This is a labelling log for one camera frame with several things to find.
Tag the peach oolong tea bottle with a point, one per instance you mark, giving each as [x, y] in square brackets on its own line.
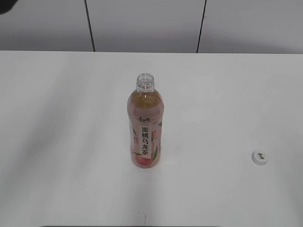
[145, 110]

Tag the white bottle cap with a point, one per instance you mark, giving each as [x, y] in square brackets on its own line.
[259, 158]

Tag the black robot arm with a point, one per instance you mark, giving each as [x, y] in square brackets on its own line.
[6, 5]

